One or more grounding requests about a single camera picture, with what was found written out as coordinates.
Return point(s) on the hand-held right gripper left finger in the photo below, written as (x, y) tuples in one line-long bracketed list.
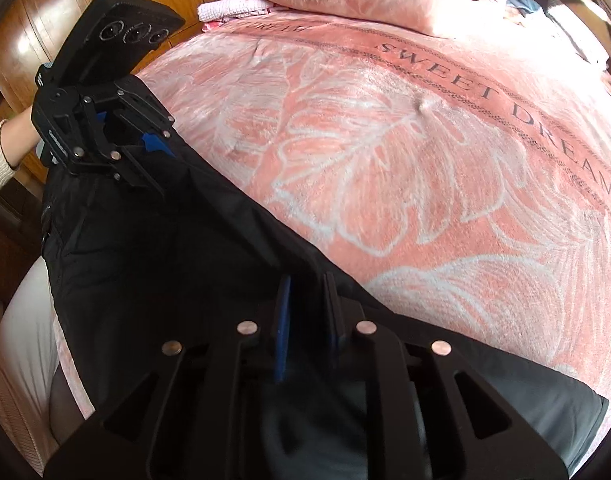
[(281, 320)]

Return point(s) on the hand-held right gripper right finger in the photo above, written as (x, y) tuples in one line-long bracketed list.
[(334, 320)]

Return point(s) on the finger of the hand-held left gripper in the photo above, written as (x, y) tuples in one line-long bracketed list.
[(98, 119), (153, 142)]

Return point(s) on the black pants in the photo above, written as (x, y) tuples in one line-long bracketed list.
[(160, 260)]

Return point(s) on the wooden wardrobe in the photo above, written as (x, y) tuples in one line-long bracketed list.
[(45, 20)]

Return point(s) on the pink white towel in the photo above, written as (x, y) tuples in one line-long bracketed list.
[(235, 10)]

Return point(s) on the pink printed blanket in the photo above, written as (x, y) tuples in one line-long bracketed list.
[(385, 160)]

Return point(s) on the white bed sheet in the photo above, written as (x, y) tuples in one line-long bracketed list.
[(25, 335)]

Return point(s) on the blue cloth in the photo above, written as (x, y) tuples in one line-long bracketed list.
[(523, 0)]

